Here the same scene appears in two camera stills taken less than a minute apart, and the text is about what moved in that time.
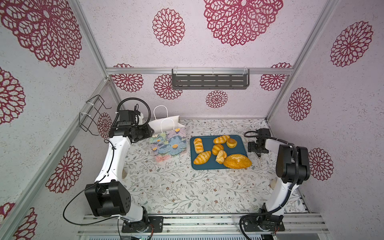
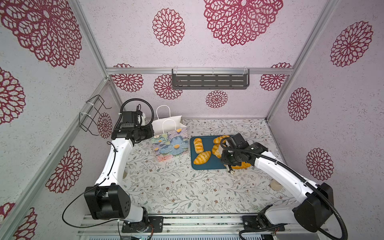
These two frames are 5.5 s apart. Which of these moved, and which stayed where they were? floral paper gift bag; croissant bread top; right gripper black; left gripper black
Moved: right gripper black
Stayed: left gripper black; floral paper gift bag; croissant bread top
